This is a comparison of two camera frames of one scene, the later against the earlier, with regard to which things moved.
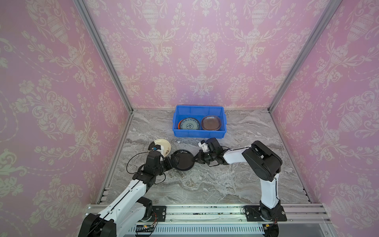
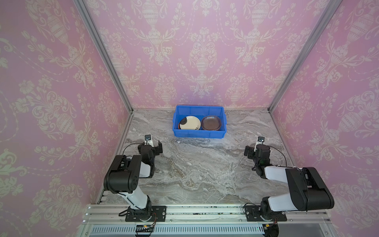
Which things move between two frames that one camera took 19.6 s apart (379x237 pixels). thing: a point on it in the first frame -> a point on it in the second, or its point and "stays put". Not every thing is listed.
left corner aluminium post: x=103 y=50 stays put
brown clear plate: x=211 y=123 stays put
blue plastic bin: x=198 y=112 stays put
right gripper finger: x=200 y=157 -> x=249 y=151
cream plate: x=166 y=146 -> x=189 y=122
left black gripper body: x=164 y=166 -> x=153 y=159
